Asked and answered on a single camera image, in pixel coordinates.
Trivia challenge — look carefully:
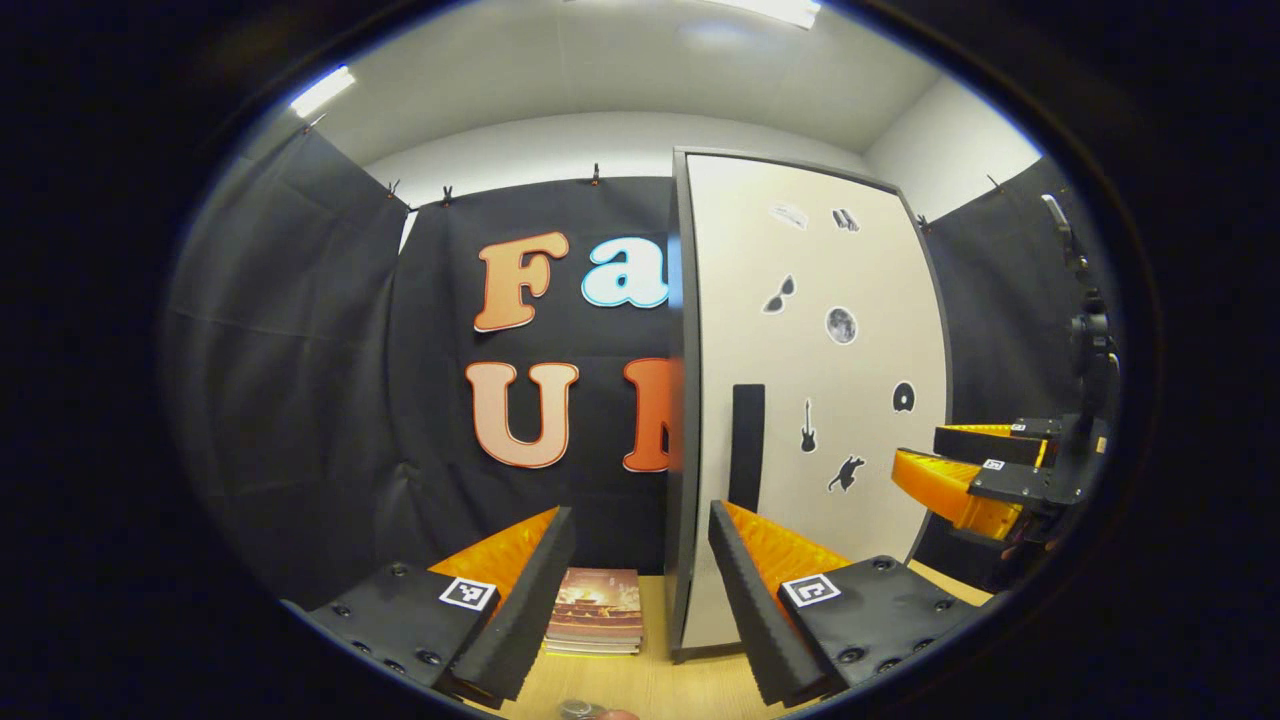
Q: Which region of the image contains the brown picture cover book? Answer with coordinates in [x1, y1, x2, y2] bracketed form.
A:
[547, 567, 644, 642]

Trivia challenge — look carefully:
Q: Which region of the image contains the black backdrop cloth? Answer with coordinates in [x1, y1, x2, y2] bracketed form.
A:
[160, 125, 1101, 611]

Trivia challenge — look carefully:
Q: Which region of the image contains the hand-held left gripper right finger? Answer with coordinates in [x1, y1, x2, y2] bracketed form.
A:
[707, 500, 987, 709]

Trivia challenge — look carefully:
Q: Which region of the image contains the row of black cloth clips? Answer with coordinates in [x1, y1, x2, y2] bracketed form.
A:
[305, 113, 1004, 231]

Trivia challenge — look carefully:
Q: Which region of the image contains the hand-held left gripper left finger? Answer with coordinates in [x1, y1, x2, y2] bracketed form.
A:
[284, 506, 579, 711]

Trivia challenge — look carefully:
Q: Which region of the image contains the thin pale book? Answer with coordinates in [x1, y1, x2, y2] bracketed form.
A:
[544, 638, 642, 657]

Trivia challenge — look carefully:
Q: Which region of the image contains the ceiling light panel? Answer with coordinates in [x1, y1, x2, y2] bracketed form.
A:
[700, 0, 824, 30]
[289, 65, 357, 120]

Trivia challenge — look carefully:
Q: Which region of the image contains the beige cabinet door black handle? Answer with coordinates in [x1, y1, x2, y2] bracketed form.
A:
[683, 155, 950, 650]

